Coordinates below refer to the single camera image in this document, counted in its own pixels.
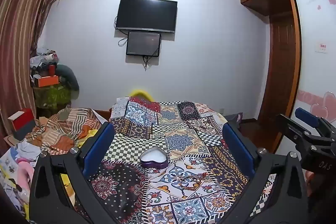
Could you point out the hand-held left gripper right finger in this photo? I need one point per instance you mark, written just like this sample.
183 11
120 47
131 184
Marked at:
237 150

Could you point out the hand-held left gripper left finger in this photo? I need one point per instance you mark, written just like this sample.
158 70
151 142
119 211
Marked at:
98 146

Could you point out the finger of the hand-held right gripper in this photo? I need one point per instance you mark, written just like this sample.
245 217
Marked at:
307 117
294 132

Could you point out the purple heart-shaped tin box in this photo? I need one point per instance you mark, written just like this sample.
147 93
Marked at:
153 158

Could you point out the striped orange blanket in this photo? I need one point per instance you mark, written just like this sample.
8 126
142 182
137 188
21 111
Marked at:
68 127

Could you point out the white heart-print sliding door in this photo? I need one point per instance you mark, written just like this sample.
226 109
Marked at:
315 77

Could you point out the yellow cloth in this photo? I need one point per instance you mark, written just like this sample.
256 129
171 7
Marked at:
68 191

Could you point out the wooden door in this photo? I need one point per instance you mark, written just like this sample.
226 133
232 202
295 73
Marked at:
281 69

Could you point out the patchwork printed blanket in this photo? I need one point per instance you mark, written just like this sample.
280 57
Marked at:
178 134

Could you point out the yellow rounded cushion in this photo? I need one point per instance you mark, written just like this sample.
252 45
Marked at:
140 94

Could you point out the green cloth-covered stand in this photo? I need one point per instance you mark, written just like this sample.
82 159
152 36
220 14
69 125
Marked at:
52 96

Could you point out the orange box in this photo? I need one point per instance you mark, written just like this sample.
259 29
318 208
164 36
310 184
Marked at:
46 81

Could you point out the pile of clutter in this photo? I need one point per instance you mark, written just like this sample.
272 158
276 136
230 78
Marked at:
43 61

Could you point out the small black monitor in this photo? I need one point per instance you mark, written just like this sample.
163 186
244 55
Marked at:
143 43

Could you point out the striped brown curtain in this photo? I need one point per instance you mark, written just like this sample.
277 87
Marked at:
18 29

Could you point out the wall outlet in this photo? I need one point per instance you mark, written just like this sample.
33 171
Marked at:
222 111

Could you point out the black wall television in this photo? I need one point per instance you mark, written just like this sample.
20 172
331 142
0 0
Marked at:
146 14

